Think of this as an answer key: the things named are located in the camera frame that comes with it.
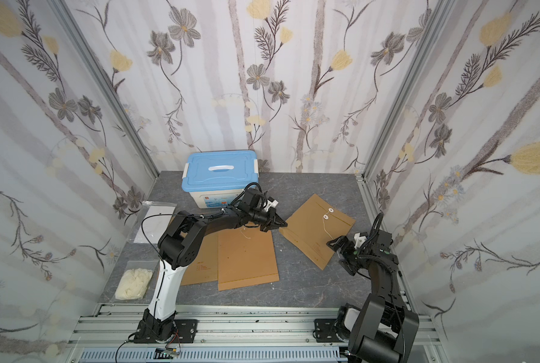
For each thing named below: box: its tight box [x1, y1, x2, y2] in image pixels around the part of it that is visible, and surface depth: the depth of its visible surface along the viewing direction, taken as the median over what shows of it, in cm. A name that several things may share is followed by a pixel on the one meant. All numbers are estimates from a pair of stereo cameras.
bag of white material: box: [114, 267, 153, 301], surface depth 84 cm
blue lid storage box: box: [181, 150, 260, 208], surface depth 101 cm
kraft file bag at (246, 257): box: [217, 221, 280, 292], surface depth 90 cm
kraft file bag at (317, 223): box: [279, 193, 357, 271], surface depth 100 cm
